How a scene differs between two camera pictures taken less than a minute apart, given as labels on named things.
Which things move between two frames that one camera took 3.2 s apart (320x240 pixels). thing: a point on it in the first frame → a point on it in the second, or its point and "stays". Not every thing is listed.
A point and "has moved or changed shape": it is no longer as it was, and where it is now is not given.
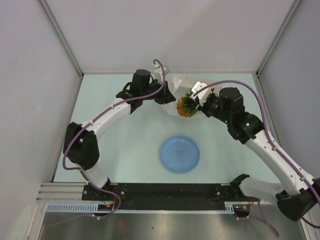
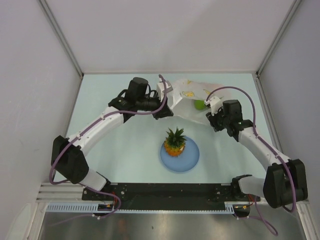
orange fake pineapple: [186, 106] → [174, 143]
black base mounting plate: [171, 196] stays
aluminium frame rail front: [62, 192] stays
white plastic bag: [179, 85] has moved or changed shape
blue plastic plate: [179, 154] stays
